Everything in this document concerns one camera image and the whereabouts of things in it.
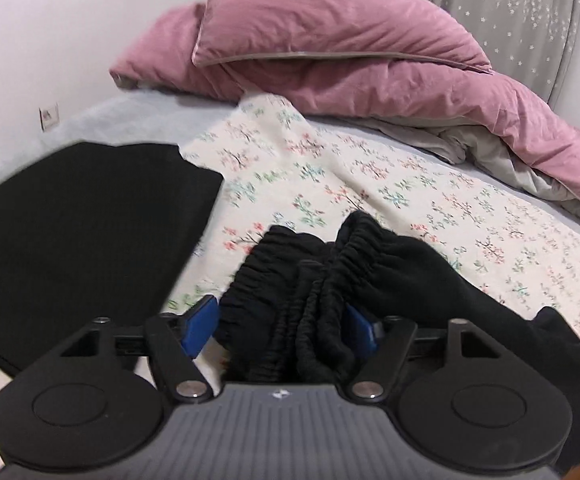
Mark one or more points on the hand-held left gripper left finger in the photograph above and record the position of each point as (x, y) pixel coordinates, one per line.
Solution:
(198, 327)

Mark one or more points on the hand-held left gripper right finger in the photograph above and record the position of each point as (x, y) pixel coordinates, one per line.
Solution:
(365, 330)

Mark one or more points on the black pants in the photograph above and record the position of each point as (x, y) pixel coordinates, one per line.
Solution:
(370, 270)

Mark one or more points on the floral printed cloth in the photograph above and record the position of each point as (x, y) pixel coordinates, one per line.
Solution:
(370, 180)

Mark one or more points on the folded black garment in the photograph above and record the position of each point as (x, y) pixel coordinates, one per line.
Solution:
(79, 230)

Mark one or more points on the pink duvet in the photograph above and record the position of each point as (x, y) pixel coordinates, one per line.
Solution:
(420, 95)

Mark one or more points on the pink pillow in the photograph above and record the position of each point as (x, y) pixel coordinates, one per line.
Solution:
(330, 25)

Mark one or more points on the grey star-patterned curtain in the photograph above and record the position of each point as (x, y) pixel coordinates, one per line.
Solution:
(510, 15)

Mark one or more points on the white wall outlet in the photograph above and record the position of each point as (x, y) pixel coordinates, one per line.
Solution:
(48, 117)

